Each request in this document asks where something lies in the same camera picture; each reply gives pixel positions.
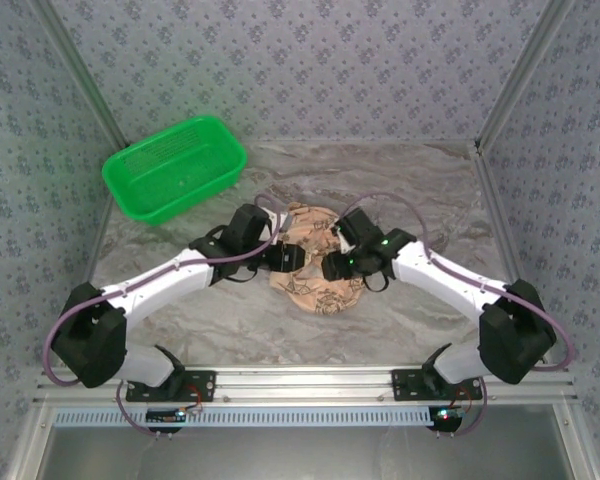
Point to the peach printed t-shirt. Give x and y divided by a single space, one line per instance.
325 300

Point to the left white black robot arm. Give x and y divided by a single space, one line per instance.
155 290

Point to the green plastic basket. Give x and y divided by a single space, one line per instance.
170 170

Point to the grey metal panel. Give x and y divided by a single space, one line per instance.
305 455

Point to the thin aluminium side rail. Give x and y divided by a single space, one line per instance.
101 240

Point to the aluminium mounting rail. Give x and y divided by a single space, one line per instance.
305 382

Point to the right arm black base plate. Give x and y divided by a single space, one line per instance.
405 387

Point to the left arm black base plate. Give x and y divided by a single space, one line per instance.
202 387

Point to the aluminium frame post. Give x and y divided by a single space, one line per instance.
525 70
81 70

